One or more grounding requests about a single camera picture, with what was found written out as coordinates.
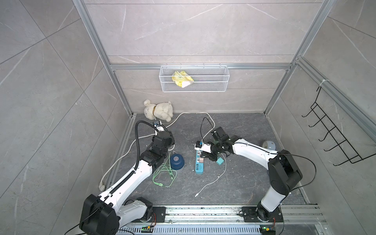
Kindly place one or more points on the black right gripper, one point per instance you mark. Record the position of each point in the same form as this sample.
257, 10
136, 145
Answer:
208, 155

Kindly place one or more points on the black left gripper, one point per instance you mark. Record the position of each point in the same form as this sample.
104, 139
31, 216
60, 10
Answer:
170, 139

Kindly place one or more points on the teal power strip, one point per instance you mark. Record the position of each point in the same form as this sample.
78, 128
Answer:
199, 168

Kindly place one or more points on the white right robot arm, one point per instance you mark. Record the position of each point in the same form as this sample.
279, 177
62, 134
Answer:
284, 173

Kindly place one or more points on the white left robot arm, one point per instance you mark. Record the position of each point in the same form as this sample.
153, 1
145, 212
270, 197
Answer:
126, 188

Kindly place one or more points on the teal square charger block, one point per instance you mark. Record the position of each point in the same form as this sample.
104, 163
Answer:
220, 161

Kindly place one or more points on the cream plush toy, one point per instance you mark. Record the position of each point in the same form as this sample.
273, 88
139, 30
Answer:
163, 111

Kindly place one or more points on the grey round alarm clock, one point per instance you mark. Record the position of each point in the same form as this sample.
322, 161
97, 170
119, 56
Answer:
270, 145

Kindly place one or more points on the yellow crumpled bag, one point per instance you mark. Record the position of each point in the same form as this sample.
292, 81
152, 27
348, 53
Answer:
182, 79

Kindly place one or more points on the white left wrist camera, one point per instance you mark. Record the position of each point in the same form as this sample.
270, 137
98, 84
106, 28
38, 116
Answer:
159, 126

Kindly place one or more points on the white wire mesh basket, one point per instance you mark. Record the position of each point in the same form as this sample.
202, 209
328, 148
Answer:
207, 78

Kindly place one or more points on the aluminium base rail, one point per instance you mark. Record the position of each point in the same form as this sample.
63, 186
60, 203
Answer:
228, 220

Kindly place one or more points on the black wall hook rack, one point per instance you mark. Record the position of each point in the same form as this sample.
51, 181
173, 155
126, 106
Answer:
332, 131

